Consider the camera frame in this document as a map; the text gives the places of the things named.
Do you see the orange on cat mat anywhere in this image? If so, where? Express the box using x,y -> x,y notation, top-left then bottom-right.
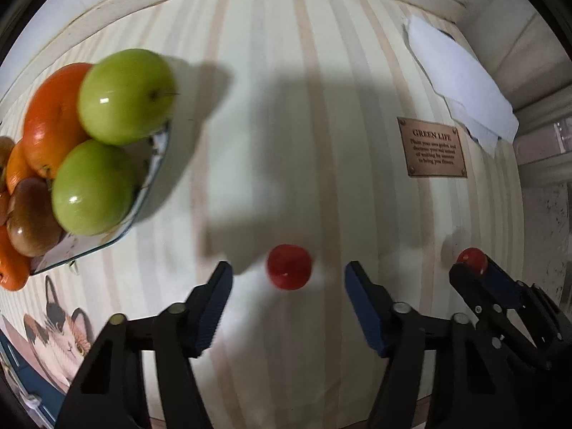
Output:
0,226 -> 31,291

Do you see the blue cabinet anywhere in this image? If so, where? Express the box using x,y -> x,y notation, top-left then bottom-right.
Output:
1,333 -> 65,428

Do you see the dark brownish orange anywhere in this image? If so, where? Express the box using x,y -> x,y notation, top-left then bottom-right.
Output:
0,135 -> 15,226

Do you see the striped cat table mat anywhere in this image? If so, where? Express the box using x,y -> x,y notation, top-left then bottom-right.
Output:
1,0 -> 523,428

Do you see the red yellow apple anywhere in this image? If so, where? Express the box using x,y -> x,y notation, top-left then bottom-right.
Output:
7,177 -> 63,258

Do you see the red cherry tomato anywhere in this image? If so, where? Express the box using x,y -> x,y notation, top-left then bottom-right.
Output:
456,247 -> 489,275
266,244 -> 312,291

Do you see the floral oval plate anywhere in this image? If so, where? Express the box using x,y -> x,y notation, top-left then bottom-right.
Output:
30,120 -> 172,276

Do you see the green apple near plate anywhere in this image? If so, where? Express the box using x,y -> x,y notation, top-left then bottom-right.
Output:
51,139 -> 139,236

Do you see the red cherry tomato right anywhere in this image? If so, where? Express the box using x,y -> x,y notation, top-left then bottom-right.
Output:
456,247 -> 489,275

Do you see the red cherry tomato left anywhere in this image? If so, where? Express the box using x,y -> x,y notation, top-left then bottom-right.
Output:
266,244 -> 312,291

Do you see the large red-orange orange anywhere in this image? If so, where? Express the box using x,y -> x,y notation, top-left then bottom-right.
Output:
21,63 -> 92,180

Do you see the brown label patch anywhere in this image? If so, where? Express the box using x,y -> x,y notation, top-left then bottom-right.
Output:
398,117 -> 467,178

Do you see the green apple far right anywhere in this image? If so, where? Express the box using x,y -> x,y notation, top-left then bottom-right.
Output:
78,49 -> 177,145

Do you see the small orange on plate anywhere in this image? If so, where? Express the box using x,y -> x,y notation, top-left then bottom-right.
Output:
6,140 -> 37,195

